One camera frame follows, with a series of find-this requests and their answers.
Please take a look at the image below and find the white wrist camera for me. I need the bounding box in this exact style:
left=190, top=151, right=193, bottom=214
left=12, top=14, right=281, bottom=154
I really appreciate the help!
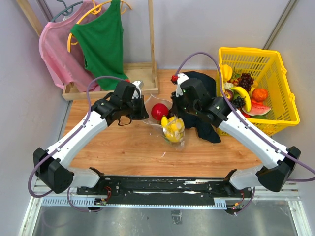
left=132, top=80, right=144, bottom=99
left=171, top=73, right=189, bottom=97

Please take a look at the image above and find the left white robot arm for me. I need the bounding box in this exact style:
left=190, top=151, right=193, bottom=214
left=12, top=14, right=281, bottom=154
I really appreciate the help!
left=33, top=80, right=149, bottom=195

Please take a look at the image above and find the red apple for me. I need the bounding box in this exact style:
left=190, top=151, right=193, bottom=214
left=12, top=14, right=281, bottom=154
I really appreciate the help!
left=151, top=103, right=169, bottom=121

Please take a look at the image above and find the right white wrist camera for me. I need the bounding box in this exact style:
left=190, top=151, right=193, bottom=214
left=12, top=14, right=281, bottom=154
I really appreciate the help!
left=171, top=73, right=189, bottom=97

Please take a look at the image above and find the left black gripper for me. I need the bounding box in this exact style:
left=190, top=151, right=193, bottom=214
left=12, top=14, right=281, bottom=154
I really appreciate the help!
left=122, top=94, right=150, bottom=120

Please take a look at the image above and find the yellow clothes hanger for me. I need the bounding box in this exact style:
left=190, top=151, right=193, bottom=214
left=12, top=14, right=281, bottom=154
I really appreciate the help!
left=67, top=0, right=132, bottom=53

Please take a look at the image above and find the yellow plastic basket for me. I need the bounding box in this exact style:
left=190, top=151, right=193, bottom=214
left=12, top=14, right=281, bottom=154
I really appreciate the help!
left=218, top=47, right=300, bottom=136

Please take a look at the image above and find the orange fruit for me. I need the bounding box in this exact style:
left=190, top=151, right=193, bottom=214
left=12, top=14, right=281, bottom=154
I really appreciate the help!
left=252, top=88, right=268, bottom=102

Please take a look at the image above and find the pink shirt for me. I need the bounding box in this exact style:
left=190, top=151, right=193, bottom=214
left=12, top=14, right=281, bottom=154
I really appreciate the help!
left=39, top=0, right=94, bottom=92

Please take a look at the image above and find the clear zip top bag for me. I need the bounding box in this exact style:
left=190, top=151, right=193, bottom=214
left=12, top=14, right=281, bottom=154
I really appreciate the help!
left=143, top=94, right=185, bottom=150

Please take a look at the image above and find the green tank top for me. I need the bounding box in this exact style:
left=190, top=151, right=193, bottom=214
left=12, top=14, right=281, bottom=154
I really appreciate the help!
left=67, top=0, right=127, bottom=80

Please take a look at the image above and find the dark purple grape bunch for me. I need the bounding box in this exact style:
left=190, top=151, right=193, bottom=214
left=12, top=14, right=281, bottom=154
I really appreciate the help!
left=238, top=73, right=254, bottom=92

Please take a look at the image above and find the yellow lemon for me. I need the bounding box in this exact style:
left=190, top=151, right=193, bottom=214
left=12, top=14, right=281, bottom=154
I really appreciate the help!
left=163, top=116, right=185, bottom=143

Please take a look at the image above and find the yellow banana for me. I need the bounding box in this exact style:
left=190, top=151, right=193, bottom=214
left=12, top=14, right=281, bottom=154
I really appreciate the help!
left=161, top=116, right=169, bottom=127

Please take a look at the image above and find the grey clothes hanger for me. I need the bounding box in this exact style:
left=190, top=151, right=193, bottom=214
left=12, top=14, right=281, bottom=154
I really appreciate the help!
left=50, top=0, right=83, bottom=22

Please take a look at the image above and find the wooden clothes rack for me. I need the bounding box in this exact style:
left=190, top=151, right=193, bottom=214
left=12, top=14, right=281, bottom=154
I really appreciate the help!
left=17, top=0, right=159, bottom=101

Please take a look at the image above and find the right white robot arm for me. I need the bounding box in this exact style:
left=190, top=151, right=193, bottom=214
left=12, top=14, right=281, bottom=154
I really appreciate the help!
left=171, top=73, right=301, bottom=197

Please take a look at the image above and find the watermelon slice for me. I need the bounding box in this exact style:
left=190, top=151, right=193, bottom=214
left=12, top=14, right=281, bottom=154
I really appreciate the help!
left=242, top=103, right=271, bottom=116

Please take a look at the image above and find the green lime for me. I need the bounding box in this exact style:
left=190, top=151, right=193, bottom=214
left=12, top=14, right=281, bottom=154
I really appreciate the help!
left=251, top=115, right=267, bottom=119

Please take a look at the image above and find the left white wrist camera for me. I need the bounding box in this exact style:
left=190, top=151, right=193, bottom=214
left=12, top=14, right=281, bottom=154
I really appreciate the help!
left=132, top=80, right=144, bottom=99

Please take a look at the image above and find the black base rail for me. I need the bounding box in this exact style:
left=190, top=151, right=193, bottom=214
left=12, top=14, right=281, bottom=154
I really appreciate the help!
left=76, top=176, right=252, bottom=207

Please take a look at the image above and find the dark navy cloth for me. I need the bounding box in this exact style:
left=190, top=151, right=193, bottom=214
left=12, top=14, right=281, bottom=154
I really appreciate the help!
left=178, top=71, right=221, bottom=143

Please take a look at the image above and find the black grape bunch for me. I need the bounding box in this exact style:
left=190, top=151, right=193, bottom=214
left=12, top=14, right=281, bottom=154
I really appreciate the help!
left=232, top=96, right=246, bottom=109

